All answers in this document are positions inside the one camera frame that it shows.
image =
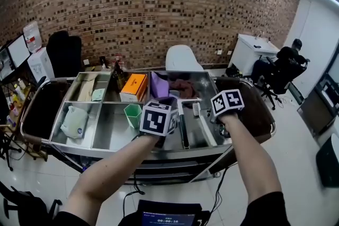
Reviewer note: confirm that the blue bottle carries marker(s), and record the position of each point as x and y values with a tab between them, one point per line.
84	166

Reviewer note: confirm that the purple cloth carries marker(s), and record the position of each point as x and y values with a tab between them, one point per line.
160	86

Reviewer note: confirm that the white plastic bag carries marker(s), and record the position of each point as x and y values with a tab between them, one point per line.
74	123

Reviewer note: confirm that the steel housekeeping cart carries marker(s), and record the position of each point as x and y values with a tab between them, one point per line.
185	152

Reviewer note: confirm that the green cup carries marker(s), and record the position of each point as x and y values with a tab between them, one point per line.
132	115

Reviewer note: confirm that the white brush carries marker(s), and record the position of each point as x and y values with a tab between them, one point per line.
206	127

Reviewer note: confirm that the wooden trolley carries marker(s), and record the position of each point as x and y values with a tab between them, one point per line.
31	94

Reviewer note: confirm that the black bag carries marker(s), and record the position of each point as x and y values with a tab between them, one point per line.
235	71

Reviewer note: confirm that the yellow drink bottle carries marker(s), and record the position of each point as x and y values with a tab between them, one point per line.
18	92

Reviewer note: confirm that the black framed display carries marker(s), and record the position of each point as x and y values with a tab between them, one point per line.
334	63

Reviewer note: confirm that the dark glass bottle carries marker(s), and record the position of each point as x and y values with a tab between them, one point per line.
118	79

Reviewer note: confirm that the black low cabinet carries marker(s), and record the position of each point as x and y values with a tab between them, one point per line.
315	113

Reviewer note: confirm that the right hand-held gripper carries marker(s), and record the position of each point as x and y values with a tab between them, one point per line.
227	101

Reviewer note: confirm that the white drink bottle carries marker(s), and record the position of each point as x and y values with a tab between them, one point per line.
21	84

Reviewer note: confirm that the clear water jug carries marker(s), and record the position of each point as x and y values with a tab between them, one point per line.
31	37

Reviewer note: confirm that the brown fabric laundry hamper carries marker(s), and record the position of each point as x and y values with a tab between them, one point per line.
258	103
42	108

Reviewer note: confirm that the orange box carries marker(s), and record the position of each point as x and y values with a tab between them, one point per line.
133	87

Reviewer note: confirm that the person's right forearm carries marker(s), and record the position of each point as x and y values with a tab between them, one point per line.
251	156

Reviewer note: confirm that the person's black shirt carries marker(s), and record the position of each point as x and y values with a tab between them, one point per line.
267	211

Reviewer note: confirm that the person's left forearm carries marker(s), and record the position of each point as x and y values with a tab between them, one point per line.
111	174

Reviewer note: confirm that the black chest-worn screen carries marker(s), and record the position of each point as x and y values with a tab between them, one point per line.
169	213

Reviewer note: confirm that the white sink cabinet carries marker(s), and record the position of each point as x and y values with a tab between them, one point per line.
251	55

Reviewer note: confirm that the brown cloth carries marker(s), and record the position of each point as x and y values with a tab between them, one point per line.
184	88

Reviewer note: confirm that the dark rounded bin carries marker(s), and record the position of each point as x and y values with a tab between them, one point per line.
329	164

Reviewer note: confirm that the white plastic chair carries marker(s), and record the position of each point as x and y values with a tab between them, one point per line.
182	58

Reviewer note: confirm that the white water dispenser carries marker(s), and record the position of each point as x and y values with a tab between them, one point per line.
41	66

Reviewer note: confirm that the beige paper packets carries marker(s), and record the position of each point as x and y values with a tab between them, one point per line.
84	90

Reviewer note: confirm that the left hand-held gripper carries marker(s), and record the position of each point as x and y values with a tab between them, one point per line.
155	119

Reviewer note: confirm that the black mini fridge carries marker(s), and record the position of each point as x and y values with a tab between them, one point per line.
16	53

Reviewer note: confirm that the pale green packets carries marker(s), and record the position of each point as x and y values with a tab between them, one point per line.
98	94

